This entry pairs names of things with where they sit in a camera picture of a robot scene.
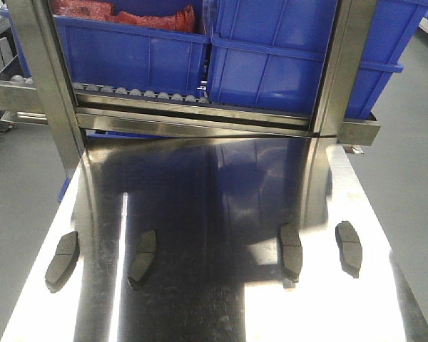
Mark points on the red mesh bag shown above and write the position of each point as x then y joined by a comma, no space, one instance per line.
182,20

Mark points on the roller conveyor track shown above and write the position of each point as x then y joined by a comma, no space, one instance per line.
135,93

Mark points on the left blue plastic bin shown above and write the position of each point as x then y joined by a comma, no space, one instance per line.
124,55

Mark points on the right blue plastic bin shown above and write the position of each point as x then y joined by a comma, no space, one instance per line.
270,54

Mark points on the brake pad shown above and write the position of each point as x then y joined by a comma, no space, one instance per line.
291,256
143,259
350,248
63,262

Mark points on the blue bin under table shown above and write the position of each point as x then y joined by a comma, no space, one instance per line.
65,184

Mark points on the blue plastic bin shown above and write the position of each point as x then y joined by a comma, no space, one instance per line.
124,55
270,54

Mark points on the stainless steel rack frame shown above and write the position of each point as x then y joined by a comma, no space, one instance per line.
69,113

